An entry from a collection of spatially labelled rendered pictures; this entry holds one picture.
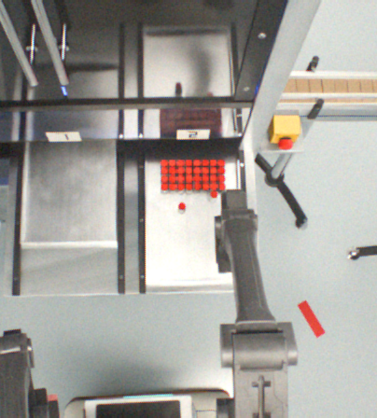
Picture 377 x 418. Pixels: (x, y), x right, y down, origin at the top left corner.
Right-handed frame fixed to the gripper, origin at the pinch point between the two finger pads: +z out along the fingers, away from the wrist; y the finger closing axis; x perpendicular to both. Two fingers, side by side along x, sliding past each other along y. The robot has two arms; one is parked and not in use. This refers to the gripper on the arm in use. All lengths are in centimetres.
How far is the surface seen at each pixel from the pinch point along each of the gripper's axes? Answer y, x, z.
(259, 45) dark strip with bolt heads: 29, -4, -44
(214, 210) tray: 21.1, 0.7, 16.5
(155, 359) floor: -4, 18, 110
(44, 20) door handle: 20, 34, -61
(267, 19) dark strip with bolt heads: 28, -4, -53
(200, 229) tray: 16.0, 4.8, 17.4
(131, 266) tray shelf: 6.2, 23.9, 19.4
